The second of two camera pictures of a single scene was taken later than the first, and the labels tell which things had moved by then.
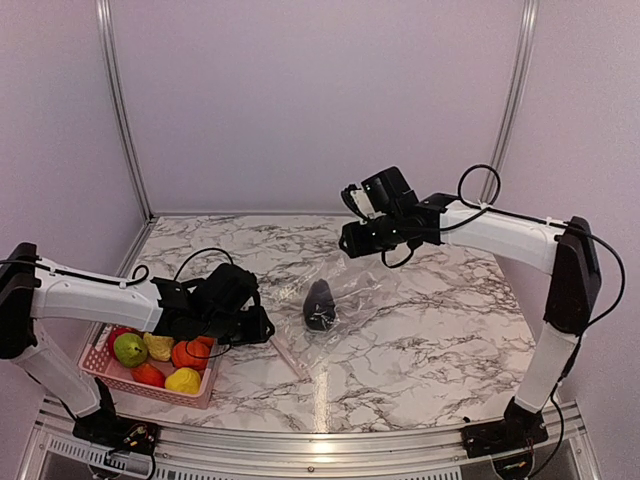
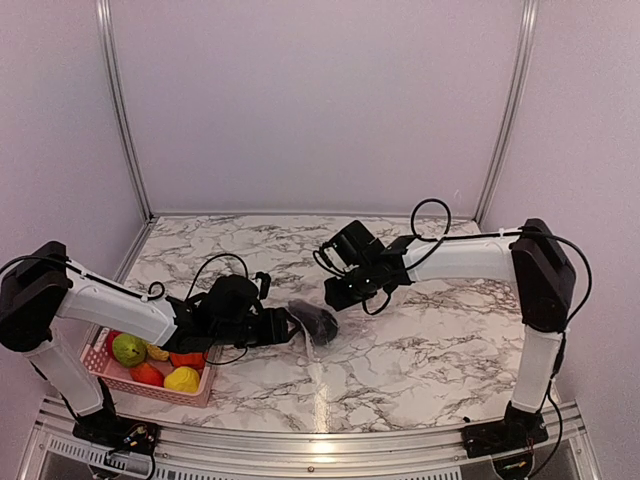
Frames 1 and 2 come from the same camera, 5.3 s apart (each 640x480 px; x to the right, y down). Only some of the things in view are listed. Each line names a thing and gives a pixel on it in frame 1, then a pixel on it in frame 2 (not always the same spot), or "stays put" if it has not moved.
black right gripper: [356, 246] → [337, 298]
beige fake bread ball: [159, 347] stays put
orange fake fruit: [192, 354] stays put
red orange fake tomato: [149, 375] stays put
